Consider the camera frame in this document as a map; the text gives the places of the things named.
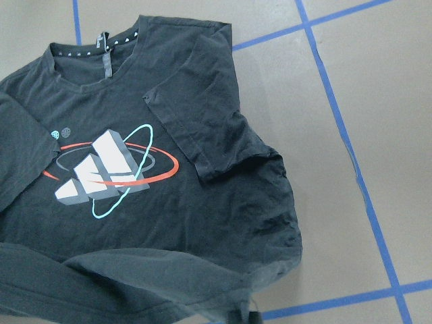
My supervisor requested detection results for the black graphic t-shirt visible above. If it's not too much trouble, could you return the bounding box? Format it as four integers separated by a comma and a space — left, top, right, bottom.
1, 16, 302, 323

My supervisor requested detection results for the brown paper table cover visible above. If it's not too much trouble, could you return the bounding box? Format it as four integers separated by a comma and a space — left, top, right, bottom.
1, 1, 431, 323

